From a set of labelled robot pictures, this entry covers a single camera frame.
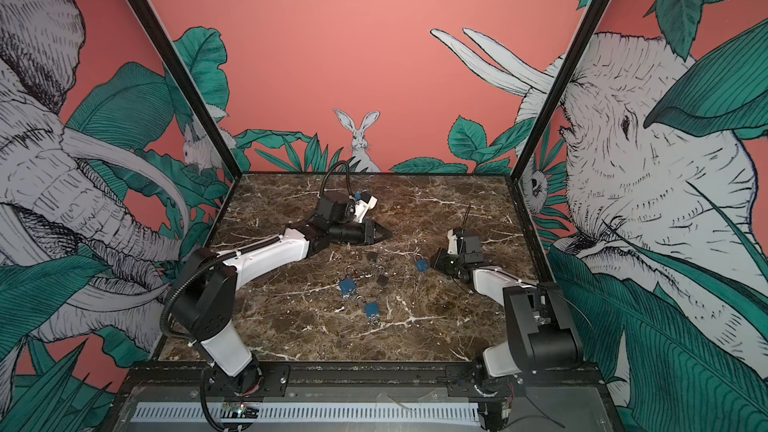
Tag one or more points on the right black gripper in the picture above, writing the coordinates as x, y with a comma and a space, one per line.
442, 263

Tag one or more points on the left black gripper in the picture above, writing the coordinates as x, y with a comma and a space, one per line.
369, 228

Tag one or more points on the blue padlock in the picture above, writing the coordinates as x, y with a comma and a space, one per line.
372, 311
421, 263
348, 287

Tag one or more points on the blue padlock front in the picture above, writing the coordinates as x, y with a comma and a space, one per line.
372, 311

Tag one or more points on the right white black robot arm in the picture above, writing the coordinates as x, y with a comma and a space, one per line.
540, 330

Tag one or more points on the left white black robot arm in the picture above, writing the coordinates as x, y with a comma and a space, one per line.
200, 305

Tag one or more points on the black padlock near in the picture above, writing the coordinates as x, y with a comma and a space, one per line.
382, 278

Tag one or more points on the small green circuit board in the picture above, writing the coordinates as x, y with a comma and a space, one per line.
239, 411

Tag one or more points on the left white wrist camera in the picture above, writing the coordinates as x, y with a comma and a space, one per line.
364, 202

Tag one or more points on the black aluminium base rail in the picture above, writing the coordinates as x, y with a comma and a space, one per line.
461, 379

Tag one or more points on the white ventilated cable duct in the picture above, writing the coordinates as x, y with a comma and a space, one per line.
322, 412

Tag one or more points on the right black frame post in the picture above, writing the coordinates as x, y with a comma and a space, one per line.
590, 21

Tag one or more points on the black frame post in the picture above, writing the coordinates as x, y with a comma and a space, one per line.
157, 33
590, 21

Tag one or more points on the left black frame post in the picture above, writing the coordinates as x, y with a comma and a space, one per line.
157, 33

